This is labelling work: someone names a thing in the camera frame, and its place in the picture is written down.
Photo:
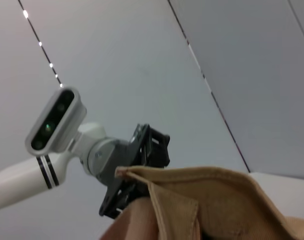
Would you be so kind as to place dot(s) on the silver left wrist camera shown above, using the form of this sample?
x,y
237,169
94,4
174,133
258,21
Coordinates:
x,y
54,120

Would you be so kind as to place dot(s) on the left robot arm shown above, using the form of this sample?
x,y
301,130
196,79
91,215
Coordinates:
x,y
21,180

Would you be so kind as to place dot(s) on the khaki canvas food bag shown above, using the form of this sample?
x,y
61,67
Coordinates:
x,y
217,200

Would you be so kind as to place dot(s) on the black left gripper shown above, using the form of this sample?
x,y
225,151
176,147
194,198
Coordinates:
x,y
131,155

